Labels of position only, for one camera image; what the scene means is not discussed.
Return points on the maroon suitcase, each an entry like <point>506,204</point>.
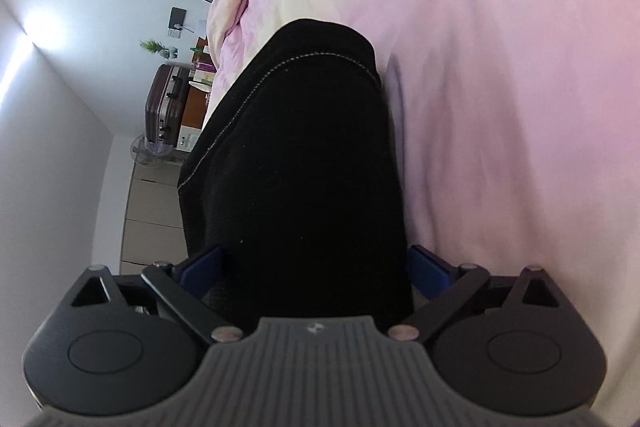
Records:
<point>165,107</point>

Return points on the pink duvet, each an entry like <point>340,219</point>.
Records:
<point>500,82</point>

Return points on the small potted green plant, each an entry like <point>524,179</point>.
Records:
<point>155,48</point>

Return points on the black pants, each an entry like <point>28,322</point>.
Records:
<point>300,167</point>

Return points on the wooden nightstand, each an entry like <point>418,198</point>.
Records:
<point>196,112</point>

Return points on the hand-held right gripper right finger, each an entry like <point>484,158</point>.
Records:
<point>427,272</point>

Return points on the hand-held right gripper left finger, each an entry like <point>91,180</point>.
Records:
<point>202,269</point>

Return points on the cluster of cosmetic bottles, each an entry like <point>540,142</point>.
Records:
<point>204,69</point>

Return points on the black wall switch panel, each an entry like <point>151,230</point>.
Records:
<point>177,18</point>

